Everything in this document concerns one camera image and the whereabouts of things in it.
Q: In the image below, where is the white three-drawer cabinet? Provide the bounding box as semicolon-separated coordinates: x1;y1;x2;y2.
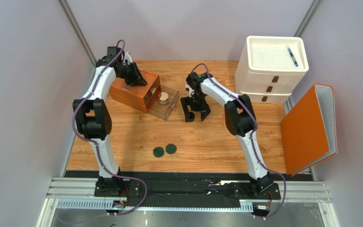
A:
234;35;309;104

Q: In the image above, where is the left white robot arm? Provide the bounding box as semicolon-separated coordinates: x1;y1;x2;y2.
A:
71;45;147;195

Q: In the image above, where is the blue pen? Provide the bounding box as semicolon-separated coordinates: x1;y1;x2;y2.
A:
287;47;299;67

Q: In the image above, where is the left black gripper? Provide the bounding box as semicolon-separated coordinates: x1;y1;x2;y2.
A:
118;62;148;87

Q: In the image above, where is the green round compact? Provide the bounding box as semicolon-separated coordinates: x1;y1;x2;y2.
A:
153;147;164;157
165;144;177;154

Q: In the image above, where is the black round jar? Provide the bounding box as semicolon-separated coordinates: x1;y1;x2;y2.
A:
187;112;195;122

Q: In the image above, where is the orange ring binder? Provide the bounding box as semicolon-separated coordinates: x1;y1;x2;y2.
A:
281;83;338;176

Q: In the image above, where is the gold lid cream jar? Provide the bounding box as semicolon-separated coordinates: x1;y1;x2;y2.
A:
158;92;169;105

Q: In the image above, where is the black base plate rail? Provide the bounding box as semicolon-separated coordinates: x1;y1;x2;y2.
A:
94;177;281;199

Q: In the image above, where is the orange drawer box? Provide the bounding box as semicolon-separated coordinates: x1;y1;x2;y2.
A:
109;69;161;113

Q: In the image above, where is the clear bottom drawer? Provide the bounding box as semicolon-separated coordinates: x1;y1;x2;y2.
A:
147;85;179;120

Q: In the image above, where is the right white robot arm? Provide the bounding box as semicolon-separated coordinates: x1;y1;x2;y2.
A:
181;72;273;192

